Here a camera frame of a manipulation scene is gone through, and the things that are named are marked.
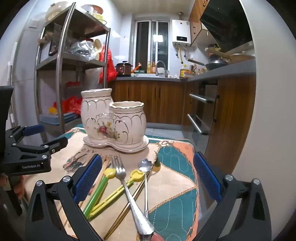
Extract kitchen window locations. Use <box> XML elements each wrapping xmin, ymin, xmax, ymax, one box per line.
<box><xmin>134</xmin><ymin>20</ymin><xmax>171</xmax><ymax>70</ymax></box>

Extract gold metal chopstick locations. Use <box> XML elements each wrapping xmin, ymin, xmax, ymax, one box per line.
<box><xmin>104</xmin><ymin>185</ymin><xmax>144</xmax><ymax>240</ymax></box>

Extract crumpled red plastic bag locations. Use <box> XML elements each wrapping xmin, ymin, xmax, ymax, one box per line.
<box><xmin>60</xmin><ymin>96</ymin><xmax>83</xmax><ymax>115</ymax></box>

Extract yellow spoon yellow-green handle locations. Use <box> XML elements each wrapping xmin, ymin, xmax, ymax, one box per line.
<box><xmin>87</xmin><ymin>170</ymin><xmax>145</xmax><ymax>220</ymax></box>

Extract white refrigerator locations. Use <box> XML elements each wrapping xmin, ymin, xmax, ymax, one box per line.
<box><xmin>0</xmin><ymin>30</ymin><xmax>44</xmax><ymax>130</ymax></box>

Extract yellow spoon green handle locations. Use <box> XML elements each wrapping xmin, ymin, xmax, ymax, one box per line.
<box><xmin>82</xmin><ymin>168</ymin><xmax>116</xmax><ymax>219</ymax></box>

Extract metal shelf rack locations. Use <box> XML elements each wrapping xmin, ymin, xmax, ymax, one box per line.
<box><xmin>34</xmin><ymin>2</ymin><xmax>111</xmax><ymax>149</ymax></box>

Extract white plastic bag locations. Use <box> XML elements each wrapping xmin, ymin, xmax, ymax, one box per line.
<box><xmin>84</xmin><ymin>67</ymin><xmax>102</xmax><ymax>93</ymax></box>

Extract chrome kitchen faucet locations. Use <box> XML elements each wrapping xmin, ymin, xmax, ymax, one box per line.
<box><xmin>155</xmin><ymin>61</ymin><xmax>169</xmax><ymax>77</ymax></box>

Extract wooden counter cabinet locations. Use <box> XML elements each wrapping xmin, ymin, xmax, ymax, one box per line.
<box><xmin>116</xmin><ymin>59</ymin><xmax>257</xmax><ymax>82</ymax></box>

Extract dark red rice cooker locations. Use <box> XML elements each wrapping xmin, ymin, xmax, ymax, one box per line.
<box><xmin>115</xmin><ymin>61</ymin><xmax>134</xmax><ymax>77</ymax></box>

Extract wooden wall cabinet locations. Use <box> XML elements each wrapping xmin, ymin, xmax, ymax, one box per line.
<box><xmin>188</xmin><ymin>0</ymin><xmax>210</xmax><ymax>46</ymax></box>

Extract white water heater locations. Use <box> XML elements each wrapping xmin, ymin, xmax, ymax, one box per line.
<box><xmin>171</xmin><ymin>20</ymin><xmax>191</xmax><ymax>46</ymax></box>

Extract hanging red plastic bag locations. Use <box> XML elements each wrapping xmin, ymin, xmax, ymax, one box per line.
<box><xmin>99</xmin><ymin>45</ymin><xmax>118</xmax><ymax>84</ymax></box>

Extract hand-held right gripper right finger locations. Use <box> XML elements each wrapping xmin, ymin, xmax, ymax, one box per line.
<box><xmin>193</xmin><ymin>151</ymin><xmax>272</xmax><ymax>241</ymax></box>

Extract black range hood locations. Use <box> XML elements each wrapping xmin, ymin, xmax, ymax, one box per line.
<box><xmin>199</xmin><ymin>0</ymin><xmax>254</xmax><ymax>53</ymax></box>

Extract red-lid plastic container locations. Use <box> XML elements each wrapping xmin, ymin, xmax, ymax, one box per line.
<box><xmin>66</xmin><ymin>81</ymin><xmax>82</xmax><ymax>98</ymax></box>

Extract lidded frying pan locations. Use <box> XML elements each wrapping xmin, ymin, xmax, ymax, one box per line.
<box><xmin>206</xmin><ymin>47</ymin><xmax>256</xmax><ymax>64</ymax></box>

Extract person's left hand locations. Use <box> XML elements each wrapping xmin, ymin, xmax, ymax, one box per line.
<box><xmin>0</xmin><ymin>174</ymin><xmax>25</xmax><ymax>201</ymax></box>

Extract blue-lid plastic container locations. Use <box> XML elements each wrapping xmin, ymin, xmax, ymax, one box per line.
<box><xmin>39</xmin><ymin>113</ymin><xmax>81</xmax><ymax>127</ymax></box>

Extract printed quilted table mat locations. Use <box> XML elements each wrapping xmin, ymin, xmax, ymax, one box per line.
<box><xmin>23</xmin><ymin>124</ymin><xmax>222</xmax><ymax>241</ymax></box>

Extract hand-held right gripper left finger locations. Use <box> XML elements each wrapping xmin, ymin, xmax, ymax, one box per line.
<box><xmin>25</xmin><ymin>153</ymin><xmax>103</xmax><ymax>241</ymax></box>

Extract white lidded pot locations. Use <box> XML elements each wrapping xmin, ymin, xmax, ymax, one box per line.
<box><xmin>45</xmin><ymin>2</ymin><xmax>70</xmax><ymax>22</ymax></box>

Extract white floral ceramic utensil holder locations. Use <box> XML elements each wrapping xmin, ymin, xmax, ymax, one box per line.
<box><xmin>80</xmin><ymin>88</ymin><xmax>147</xmax><ymax>147</ymax></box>

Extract wooden base cabinets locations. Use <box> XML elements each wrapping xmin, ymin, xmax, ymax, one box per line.
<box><xmin>111</xmin><ymin>80</ymin><xmax>188</xmax><ymax>126</ymax></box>

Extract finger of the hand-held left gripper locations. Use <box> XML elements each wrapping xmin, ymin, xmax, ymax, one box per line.
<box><xmin>10</xmin><ymin>137</ymin><xmax>69</xmax><ymax>163</ymax></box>
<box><xmin>5</xmin><ymin>125</ymin><xmax>45</xmax><ymax>149</ymax></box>

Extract gold utensil yellow-green tip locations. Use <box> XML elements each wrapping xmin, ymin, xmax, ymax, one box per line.
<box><xmin>109</xmin><ymin>156</ymin><xmax>162</xmax><ymax>237</ymax></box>

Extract stacked bowls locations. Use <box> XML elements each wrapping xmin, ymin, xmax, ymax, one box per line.
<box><xmin>81</xmin><ymin>4</ymin><xmax>107</xmax><ymax>26</ymax></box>

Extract black wok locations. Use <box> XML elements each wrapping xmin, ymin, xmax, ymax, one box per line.
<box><xmin>187</xmin><ymin>58</ymin><xmax>229</xmax><ymax>71</ymax></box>

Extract clear crumpled plastic bag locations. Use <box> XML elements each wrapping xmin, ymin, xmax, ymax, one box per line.
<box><xmin>69</xmin><ymin>39</ymin><xmax>97</xmax><ymax>62</ymax></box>

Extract silver metal fork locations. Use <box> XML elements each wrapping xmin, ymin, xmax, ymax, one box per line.
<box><xmin>111</xmin><ymin>156</ymin><xmax>155</xmax><ymax>235</ymax></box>

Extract silver flower-shaped spoon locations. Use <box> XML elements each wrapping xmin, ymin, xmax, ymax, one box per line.
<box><xmin>138</xmin><ymin>158</ymin><xmax>153</xmax><ymax>241</ymax></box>

